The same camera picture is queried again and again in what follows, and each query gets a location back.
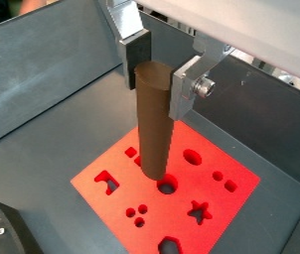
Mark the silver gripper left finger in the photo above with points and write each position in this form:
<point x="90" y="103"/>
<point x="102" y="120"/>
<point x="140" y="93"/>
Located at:
<point x="133" y="37"/>

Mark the red shape-sorting board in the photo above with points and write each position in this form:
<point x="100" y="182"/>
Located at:
<point x="187" y="208"/>

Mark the black curved part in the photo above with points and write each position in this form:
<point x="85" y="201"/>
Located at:
<point x="17" y="237"/>

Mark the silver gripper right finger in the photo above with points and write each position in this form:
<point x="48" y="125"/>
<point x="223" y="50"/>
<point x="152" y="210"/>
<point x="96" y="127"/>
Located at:
<point x="191" y="81"/>

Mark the brown oval rod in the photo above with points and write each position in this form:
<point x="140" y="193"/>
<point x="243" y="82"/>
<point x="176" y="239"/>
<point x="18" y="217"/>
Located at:
<point x="153" y="80"/>

